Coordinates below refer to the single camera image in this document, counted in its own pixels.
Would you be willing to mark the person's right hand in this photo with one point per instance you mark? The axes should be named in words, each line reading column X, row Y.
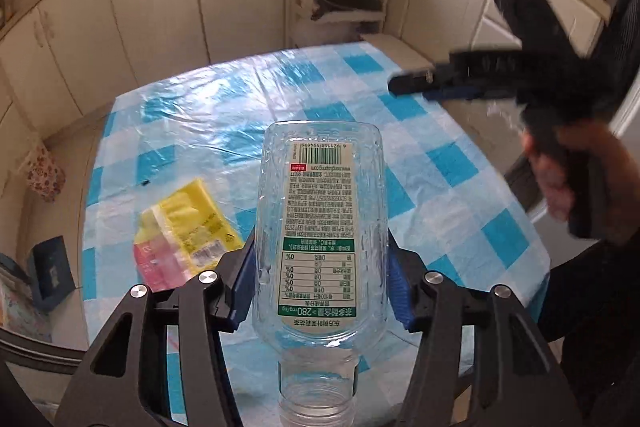
column 610, row 167

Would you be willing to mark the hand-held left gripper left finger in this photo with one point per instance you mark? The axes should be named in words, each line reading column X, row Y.
column 245, row 279

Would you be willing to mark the blue checkered tablecloth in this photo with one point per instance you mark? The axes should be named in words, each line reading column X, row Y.
column 200, row 117

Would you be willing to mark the clear plastic bottle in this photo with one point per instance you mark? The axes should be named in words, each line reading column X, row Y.
column 320, row 207

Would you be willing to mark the cream cabinet doors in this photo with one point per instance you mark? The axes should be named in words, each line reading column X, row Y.
column 150, row 2

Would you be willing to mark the dark blue floor box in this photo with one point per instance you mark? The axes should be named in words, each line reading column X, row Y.
column 52, row 274

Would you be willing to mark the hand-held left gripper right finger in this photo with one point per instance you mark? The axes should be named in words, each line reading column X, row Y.
column 400, row 289

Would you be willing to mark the floral bag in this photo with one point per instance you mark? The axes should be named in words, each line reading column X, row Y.
column 46, row 174

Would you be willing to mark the white step stool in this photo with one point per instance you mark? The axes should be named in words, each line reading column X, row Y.
column 395, row 47

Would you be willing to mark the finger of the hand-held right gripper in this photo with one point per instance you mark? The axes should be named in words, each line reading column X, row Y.
column 425, row 82

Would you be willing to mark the person's right forearm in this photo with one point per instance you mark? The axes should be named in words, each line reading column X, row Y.
column 595, row 317

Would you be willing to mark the yellow and pink wrapper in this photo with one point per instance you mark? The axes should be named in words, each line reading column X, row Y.
column 185, row 222

